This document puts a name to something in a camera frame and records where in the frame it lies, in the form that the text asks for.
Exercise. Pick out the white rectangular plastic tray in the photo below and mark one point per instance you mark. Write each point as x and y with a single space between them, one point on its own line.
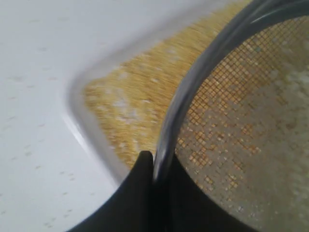
204 141

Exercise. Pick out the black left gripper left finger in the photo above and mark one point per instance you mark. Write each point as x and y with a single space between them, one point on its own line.
128 209

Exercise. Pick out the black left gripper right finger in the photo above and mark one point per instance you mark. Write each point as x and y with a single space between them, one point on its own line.
181 206

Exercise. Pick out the yellow grain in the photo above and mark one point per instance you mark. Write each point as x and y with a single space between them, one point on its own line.
130 102

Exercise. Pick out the round stainless steel sieve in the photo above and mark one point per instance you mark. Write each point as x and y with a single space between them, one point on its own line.
270 122

